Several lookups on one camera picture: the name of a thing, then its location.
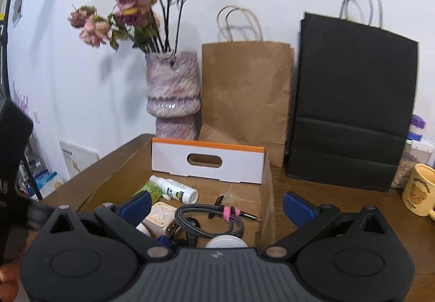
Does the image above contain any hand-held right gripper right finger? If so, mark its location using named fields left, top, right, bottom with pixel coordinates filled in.
left=263, top=191, right=388, bottom=262

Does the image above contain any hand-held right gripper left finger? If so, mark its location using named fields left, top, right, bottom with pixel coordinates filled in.
left=48, top=191, right=172, bottom=262

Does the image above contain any green spray bottle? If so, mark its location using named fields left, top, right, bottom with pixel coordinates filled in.
left=133, top=181, right=164, bottom=204

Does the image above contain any cream plug adapter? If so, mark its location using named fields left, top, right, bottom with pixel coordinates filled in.
left=141, top=202, right=177, bottom=236

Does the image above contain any white spray bottle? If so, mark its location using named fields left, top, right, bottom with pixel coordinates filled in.
left=150, top=176, right=198, bottom=204

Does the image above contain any grey braided cable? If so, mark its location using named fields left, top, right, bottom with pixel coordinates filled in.
left=166, top=195, right=263, bottom=248

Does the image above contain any orange and white cardboard box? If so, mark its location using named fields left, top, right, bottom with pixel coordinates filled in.
left=76, top=137, right=275, bottom=248

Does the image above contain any white bottle cap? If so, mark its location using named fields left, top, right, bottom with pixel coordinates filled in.
left=205, top=235, right=249, bottom=249

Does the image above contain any person's left hand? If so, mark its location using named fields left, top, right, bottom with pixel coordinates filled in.
left=0, top=263, right=20, bottom=301

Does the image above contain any blue and white bag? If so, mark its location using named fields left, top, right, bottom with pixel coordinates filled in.
left=29, top=169, right=65, bottom=201

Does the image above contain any clear food container with oats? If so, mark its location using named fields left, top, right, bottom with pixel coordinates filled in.
left=391, top=139, right=435, bottom=190

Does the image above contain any yellow bear mug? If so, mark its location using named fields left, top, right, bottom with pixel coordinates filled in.
left=402, top=163, right=435, bottom=221

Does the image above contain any black paper bag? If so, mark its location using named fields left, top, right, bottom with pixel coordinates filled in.
left=285, top=0, right=419, bottom=192

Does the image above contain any brown paper bag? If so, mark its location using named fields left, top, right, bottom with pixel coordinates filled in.
left=199, top=5, right=294, bottom=168

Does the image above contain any pink mottled ceramic vase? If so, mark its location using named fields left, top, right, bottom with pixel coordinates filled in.
left=145, top=51, right=201, bottom=140

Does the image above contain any purple lidded jar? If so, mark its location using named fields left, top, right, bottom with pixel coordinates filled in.
left=408, top=114, right=426, bottom=141

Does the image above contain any white wall panel box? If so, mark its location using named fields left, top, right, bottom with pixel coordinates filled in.
left=59, top=140, right=100, bottom=182

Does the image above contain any wall picture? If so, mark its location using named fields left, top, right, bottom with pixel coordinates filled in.
left=13, top=0, right=28, bottom=28

